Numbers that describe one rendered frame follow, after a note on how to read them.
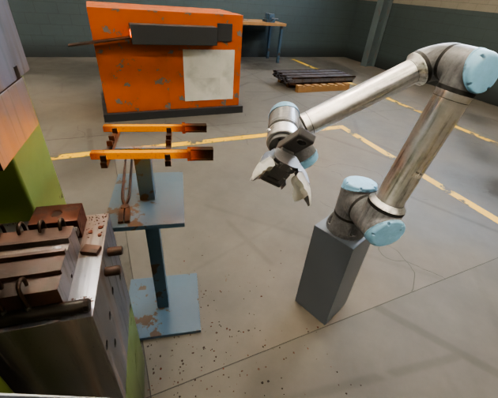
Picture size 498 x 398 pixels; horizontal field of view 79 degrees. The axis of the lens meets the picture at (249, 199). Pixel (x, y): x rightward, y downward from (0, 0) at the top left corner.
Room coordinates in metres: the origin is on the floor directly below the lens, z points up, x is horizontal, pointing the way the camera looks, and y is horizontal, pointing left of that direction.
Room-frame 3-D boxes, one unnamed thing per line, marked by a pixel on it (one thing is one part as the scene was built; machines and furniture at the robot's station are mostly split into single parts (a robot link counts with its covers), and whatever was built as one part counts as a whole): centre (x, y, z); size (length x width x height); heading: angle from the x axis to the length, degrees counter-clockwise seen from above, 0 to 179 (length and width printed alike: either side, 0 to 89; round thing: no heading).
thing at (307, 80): (6.44, -1.09, 0.12); 1.58 x 0.80 x 0.24; 116
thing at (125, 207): (1.14, 0.56, 0.77); 0.60 x 0.04 x 0.01; 19
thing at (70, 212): (0.64, 0.53, 0.95); 0.12 x 0.09 x 0.07; 108
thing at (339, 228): (1.17, -0.49, 0.65); 0.19 x 0.19 x 0.10
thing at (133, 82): (4.38, 1.35, 0.63); 2.10 x 1.12 x 1.25; 116
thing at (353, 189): (1.16, -0.49, 0.79); 0.17 x 0.15 x 0.18; 15
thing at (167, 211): (1.05, 0.44, 0.76); 0.40 x 0.30 x 0.02; 14
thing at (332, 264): (1.17, -0.49, 0.30); 0.22 x 0.22 x 0.60; 46
